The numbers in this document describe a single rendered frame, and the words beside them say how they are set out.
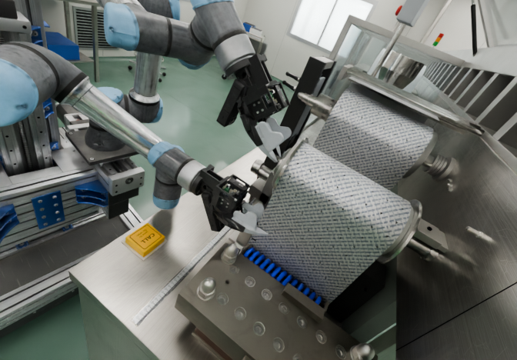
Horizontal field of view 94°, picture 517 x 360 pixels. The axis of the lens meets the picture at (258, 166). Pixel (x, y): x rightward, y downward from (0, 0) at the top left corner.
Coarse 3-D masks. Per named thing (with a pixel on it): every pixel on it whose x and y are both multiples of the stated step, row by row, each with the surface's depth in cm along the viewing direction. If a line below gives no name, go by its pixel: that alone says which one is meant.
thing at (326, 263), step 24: (264, 216) 56; (288, 216) 52; (264, 240) 59; (288, 240) 55; (312, 240) 52; (336, 240) 49; (288, 264) 58; (312, 264) 54; (336, 264) 51; (360, 264) 48; (312, 288) 57; (336, 288) 54
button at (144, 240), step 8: (136, 232) 65; (144, 232) 66; (152, 232) 67; (128, 240) 63; (136, 240) 64; (144, 240) 64; (152, 240) 65; (160, 240) 66; (136, 248) 63; (144, 248) 63; (152, 248) 65; (144, 256) 63
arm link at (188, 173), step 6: (192, 162) 61; (198, 162) 62; (186, 168) 59; (192, 168) 59; (198, 168) 60; (180, 174) 59; (186, 174) 59; (192, 174) 59; (198, 174) 59; (180, 180) 59; (186, 180) 59; (192, 180) 59; (186, 186) 59
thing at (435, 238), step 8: (424, 224) 47; (416, 232) 45; (424, 232) 44; (432, 232) 45; (440, 232) 47; (424, 240) 45; (432, 240) 44; (440, 240) 44; (440, 248) 44; (448, 248) 43
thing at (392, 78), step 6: (384, 72) 96; (390, 72) 94; (396, 72) 93; (384, 78) 97; (390, 78) 95; (396, 78) 94; (402, 78) 93; (408, 78) 93; (390, 84) 96; (396, 84) 95; (402, 84) 95; (408, 84) 96
